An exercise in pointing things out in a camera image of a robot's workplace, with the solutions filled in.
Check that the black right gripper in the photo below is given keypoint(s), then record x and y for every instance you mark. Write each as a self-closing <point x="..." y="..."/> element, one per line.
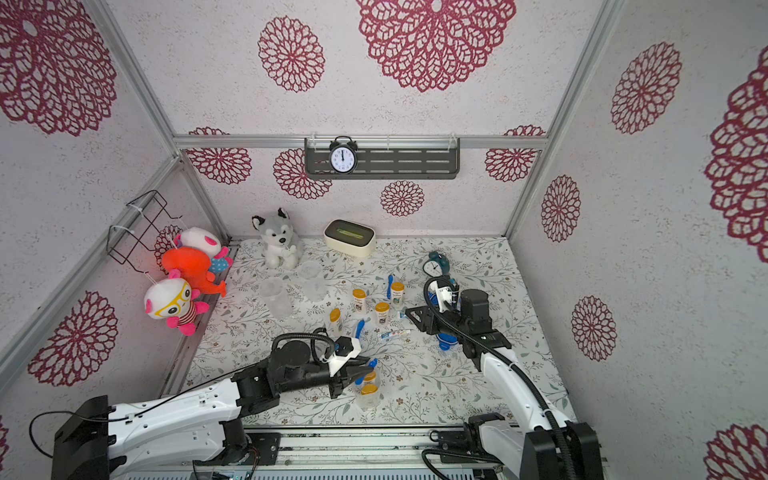
<point x="429" y="318"/>

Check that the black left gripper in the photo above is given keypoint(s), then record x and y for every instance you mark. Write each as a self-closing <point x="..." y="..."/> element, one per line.
<point x="345" y="376"/>

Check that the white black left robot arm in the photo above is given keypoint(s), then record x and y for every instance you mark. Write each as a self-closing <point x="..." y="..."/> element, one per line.
<point x="101" y="440"/>

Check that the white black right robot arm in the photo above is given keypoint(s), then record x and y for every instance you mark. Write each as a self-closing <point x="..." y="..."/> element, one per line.
<point x="538" y="441"/>

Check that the green teal alarm clock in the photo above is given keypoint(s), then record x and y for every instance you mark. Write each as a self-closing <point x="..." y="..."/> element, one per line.
<point x="436" y="265"/>

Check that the clear plastic cup right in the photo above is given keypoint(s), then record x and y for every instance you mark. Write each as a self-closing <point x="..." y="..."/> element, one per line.
<point x="312" y="281"/>

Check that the clear plastic cup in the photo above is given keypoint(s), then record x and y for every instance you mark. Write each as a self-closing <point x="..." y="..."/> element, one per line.
<point x="274" y="294"/>
<point x="312" y="281"/>

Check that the clear plastic cup left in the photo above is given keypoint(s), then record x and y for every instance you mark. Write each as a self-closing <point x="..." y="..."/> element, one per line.
<point x="274" y="294"/>

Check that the cream tissue box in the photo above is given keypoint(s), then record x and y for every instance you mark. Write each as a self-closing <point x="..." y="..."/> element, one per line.
<point x="350" y="238"/>

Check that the grey husky plush toy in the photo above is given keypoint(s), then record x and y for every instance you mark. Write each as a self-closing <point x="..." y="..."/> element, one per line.
<point x="281" y="245"/>

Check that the white pink plush upper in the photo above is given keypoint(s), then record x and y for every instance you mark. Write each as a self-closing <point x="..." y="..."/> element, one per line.
<point x="202" y="240"/>

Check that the orange red plush toy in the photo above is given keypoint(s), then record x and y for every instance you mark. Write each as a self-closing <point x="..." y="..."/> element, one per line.
<point x="193" y="266"/>

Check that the white plush with glasses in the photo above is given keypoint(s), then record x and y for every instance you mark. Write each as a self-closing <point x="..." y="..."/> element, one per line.
<point x="176" y="302"/>

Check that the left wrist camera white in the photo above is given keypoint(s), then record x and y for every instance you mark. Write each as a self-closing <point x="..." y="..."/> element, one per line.
<point x="345" y="349"/>

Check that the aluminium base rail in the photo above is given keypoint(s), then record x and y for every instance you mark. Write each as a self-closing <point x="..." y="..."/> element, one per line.
<point x="346" y="452"/>

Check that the grey metal wall shelf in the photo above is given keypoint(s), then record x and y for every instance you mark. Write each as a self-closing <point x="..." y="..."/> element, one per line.
<point x="390" y="162"/>

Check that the black wall alarm clock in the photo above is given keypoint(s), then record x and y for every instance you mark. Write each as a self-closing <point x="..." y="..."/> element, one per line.
<point x="343" y="154"/>

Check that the black wire wall basket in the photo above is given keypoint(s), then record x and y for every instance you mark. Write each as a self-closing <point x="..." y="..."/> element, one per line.
<point x="129" y="243"/>

